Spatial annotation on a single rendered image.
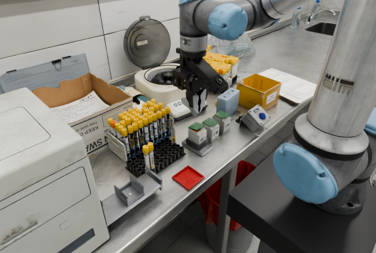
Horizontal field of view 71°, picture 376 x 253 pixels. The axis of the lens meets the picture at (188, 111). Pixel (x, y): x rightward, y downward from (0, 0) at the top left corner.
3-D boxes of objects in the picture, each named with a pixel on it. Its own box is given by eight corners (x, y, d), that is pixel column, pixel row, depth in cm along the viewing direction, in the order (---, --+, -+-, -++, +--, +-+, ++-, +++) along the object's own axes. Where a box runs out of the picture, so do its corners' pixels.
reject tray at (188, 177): (188, 191, 73) (188, 189, 73) (172, 178, 77) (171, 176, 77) (205, 178, 77) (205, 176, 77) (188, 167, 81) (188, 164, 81)
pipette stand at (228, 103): (228, 125, 100) (230, 101, 95) (212, 118, 104) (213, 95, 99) (240, 113, 107) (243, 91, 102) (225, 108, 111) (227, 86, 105)
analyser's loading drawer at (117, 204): (93, 241, 59) (88, 226, 56) (79, 223, 63) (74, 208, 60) (163, 189, 71) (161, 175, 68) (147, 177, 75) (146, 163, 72)
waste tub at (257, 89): (260, 115, 106) (264, 93, 101) (234, 103, 114) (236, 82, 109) (278, 103, 114) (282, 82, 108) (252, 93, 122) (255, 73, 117)
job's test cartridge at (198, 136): (198, 149, 86) (198, 134, 83) (187, 143, 89) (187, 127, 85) (206, 144, 88) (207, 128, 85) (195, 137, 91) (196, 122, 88)
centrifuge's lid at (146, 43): (122, 19, 104) (114, 18, 110) (133, 80, 115) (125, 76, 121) (168, 12, 115) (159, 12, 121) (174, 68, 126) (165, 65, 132)
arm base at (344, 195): (367, 184, 67) (385, 155, 62) (357, 228, 57) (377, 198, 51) (307, 157, 74) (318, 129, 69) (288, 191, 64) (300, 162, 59)
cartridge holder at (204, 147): (202, 157, 85) (202, 148, 83) (181, 145, 90) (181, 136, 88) (212, 149, 88) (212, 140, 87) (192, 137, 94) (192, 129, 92)
